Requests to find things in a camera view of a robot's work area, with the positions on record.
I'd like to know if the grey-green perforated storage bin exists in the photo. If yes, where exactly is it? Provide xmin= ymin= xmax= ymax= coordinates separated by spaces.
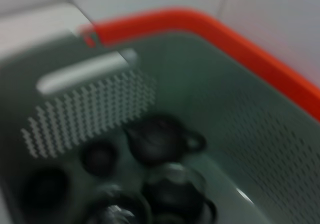
xmin=0 ymin=28 xmax=320 ymax=224

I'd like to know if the black round teapot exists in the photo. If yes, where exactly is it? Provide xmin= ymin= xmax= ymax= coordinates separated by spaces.
xmin=124 ymin=113 xmax=207 ymax=167

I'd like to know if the glass teacup black base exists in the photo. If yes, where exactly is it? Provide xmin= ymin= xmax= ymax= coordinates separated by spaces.
xmin=79 ymin=140 xmax=119 ymax=177
xmin=84 ymin=190 xmax=152 ymax=224
xmin=141 ymin=162 xmax=219 ymax=224
xmin=21 ymin=167 xmax=71 ymax=213

